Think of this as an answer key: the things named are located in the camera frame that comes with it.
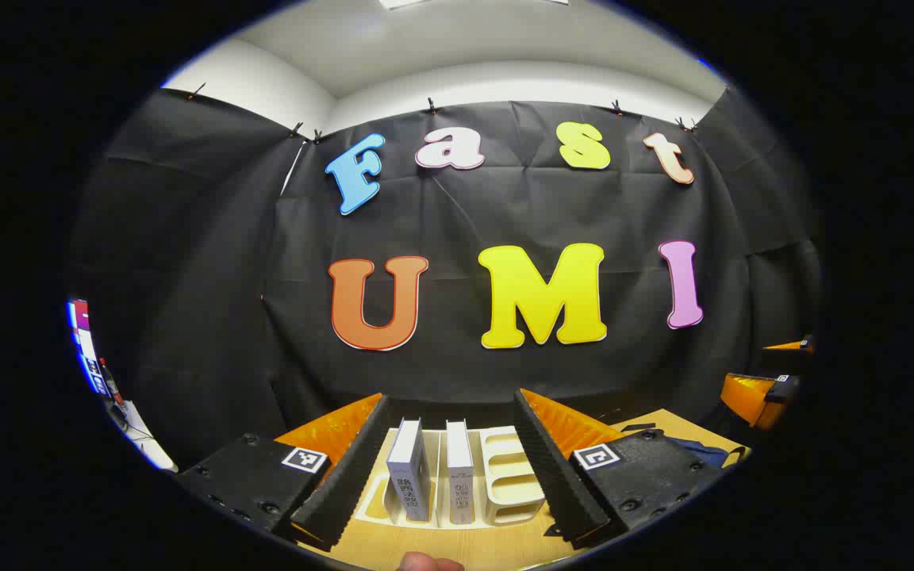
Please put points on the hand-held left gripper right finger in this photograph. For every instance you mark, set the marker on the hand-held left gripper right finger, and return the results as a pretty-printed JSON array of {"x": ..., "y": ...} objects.
[{"x": 552, "y": 484}]

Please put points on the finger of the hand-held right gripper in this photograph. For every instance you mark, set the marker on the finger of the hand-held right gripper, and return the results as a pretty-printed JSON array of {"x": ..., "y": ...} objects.
[
  {"x": 790, "y": 346},
  {"x": 754, "y": 400}
]

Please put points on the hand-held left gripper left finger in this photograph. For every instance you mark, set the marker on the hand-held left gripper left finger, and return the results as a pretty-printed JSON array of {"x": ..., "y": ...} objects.
[{"x": 354, "y": 476}]

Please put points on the cream bookshelf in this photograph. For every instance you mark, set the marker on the cream bookshelf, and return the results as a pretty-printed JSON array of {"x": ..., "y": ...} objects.
[{"x": 508, "y": 476}]

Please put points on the thick grey white book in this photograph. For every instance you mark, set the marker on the thick grey white book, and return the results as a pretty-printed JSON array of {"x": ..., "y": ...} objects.
[{"x": 409, "y": 468}]

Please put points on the black backdrop cloth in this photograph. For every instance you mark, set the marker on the black backdrop cloth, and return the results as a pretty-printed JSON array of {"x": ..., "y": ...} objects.
[{"x": 465, "y": 206}]

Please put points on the row of black cloth clips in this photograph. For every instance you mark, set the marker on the row of black cloth clips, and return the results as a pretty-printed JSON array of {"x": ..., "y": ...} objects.
[{"x": 431, "y": 105}]

